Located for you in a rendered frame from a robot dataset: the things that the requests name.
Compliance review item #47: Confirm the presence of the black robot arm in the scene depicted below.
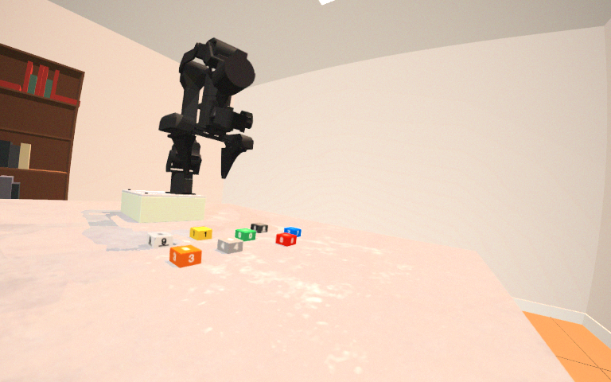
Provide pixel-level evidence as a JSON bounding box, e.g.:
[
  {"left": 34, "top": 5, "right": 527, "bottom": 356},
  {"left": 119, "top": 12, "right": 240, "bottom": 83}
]
[{"left": 165, "top": 37, "right": 255, "bottom": 195}]

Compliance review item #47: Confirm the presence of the green block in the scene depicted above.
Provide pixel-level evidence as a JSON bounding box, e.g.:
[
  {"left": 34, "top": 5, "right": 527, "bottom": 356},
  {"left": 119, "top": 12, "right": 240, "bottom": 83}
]
[{"left": 235, "top": 228, "right": 256, "bottom": 242}]

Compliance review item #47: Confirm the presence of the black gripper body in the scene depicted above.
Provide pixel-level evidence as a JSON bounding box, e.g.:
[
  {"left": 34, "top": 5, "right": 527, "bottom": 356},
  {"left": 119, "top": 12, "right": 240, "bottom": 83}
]
[{"left": 158, "top": 95, "right": 254, "bottom": 150}]

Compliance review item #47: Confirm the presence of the red block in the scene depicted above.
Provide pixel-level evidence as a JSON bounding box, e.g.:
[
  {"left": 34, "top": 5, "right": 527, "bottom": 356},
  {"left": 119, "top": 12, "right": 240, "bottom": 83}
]
[{"left": 275, "top": 233, "right": 297, "bottom": 246}]

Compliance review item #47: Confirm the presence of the blue block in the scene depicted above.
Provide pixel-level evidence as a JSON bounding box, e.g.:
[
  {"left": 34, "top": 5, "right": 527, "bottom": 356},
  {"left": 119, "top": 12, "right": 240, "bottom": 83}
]
[{"left": 284, "top": 227, "right": 302, "bottom": 238}]

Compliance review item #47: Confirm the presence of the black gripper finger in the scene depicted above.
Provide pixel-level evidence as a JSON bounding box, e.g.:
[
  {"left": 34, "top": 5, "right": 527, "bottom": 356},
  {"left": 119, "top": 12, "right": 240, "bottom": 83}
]
[
  {"left": 167, "top": 132, "right": 196, "bottom": 175},
  {"left": 221, "top": 147, "right": 247, "bottom": 179}
]

